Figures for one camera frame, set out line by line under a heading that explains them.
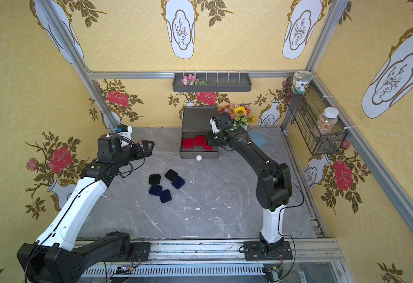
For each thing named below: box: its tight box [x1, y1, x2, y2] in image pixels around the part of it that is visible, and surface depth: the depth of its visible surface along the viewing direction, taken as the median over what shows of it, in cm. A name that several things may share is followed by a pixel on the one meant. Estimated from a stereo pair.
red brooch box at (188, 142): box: [182, 137, 195, 149], surface depth 94 cm
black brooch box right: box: [164, 169, 179, 182], surface depth 100 cm
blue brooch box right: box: [171, 176, 186, 190], surface depth 97 cm
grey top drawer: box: [179, 129, 219, 160], surface depth 90 cm
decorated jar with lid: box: [292, 70, 314, 95], surface depth 87 cm
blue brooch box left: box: [148, 184, 163, 197], surface depth 94 cm
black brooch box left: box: [148, 173, 162, 185], surface depth 97 cm
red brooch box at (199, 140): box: [194, 135, 206, 146], surface depth 94 cm
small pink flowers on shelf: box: [180, 73, 207, 86], surface depth 89 cm
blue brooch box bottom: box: [159, 189, 172, 204], surface depth 91 cm
